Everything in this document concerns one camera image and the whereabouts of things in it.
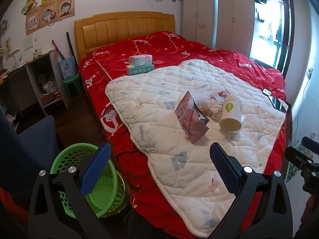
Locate white quilted blanket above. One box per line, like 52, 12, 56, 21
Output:
105, 59, 286, 238

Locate black smartphone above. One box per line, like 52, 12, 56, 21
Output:
268, 96, 287, 113

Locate green plastic stool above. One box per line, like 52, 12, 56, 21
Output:
63, 74, 83, 98

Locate white shelf desk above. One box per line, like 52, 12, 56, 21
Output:
1, 50, 69, 132

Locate pink snack wrapper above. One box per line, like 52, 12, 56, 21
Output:
175, 91, 209, 144

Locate cartoon wall posters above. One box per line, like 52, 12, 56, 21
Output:
21, 0, 75, 36

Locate white desk lamp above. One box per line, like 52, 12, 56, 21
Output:
8, 48, 20, 69

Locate blue chair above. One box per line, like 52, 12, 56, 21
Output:
1, 113, 58, 181

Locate white pink tissue pack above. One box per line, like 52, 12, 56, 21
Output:
129, 55, 153, 67

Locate teal tissue pack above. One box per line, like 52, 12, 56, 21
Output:
126, 64, 155, 75

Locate wooden headboard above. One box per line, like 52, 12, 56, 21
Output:
74, 11, 175, 59

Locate white charger box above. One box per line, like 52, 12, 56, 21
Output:
263, 89, 271, 96

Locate clear plastic bag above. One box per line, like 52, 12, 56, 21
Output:
192, 90, 229, 121

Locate green plastic waste basket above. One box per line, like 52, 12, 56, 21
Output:
50, 143, 126, 218

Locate wall power socket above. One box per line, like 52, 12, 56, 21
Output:
306, 68, 313, 79

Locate white wardrobe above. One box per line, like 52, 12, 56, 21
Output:
182, 0, 255, 57

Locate window with dark frame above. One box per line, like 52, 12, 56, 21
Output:
250, 0, 295, 76

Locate blue paper bag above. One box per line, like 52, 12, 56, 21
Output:
58, 56, 77, 80

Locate white paper cup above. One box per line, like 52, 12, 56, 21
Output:
219, 96, 242, 132

